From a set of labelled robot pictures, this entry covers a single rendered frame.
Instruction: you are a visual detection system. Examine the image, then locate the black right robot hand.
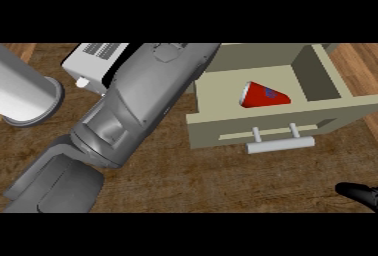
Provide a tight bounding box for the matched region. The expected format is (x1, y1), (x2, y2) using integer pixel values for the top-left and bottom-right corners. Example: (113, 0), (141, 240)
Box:
(333, 182), (378, 213)

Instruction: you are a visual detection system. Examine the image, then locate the beige drawer front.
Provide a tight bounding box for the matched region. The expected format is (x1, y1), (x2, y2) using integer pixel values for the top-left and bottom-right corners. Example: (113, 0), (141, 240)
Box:
(184, 94), (378, 150)

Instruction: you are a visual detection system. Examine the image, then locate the red can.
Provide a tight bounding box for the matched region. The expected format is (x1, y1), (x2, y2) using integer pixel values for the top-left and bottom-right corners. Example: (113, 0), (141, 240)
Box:
(239, 80), (292, 109)

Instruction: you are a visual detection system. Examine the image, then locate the beige open drawer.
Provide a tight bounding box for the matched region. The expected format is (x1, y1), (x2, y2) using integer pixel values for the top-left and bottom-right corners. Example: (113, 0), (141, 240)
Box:
(184, 43), (378, 150)

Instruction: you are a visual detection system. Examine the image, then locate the white box appliance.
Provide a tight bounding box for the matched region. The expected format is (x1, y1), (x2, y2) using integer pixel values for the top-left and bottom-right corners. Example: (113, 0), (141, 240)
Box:
(60, 43), (133, 96)

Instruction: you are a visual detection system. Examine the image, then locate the white cylindrical container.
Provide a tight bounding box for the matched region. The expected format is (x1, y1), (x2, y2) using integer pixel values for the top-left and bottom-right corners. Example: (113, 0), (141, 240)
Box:
(0, 44), (66, 128)

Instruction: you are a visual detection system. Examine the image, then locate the pale grey drawer handle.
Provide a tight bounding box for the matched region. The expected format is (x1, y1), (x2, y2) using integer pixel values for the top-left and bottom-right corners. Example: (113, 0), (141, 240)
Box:
(245, 122), (316, 155)

